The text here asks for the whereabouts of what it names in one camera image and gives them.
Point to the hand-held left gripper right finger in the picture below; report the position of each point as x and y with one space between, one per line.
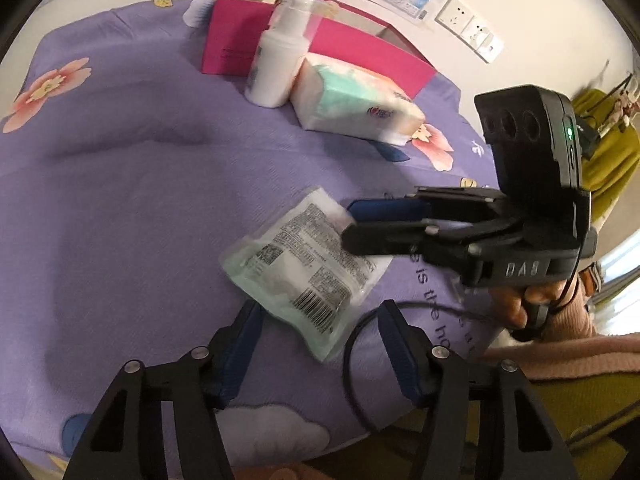
400 355

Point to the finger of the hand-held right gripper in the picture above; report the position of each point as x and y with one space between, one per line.
385 208
385 240

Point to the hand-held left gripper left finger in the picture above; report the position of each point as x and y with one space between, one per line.
240 350

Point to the translucent plastic packet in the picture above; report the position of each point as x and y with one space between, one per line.
300 260

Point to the pink cardboard box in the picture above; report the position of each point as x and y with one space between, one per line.
235 35

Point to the person's right forearm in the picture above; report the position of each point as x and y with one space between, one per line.
580 355

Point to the soft tissue pack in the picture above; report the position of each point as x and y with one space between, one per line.
350 105

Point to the person's right hand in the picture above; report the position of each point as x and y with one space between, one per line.
515 307

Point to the yellow hanging coat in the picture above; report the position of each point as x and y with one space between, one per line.
610 160

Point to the white coat rack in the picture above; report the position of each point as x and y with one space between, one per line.
625 97

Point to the white spray bottle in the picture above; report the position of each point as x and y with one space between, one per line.
275 65

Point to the person's olive clothing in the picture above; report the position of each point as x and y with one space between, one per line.
590 410

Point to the purple floral bedsheet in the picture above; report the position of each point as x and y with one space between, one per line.
125 185

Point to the white wall switch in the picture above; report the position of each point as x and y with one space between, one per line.
491 46

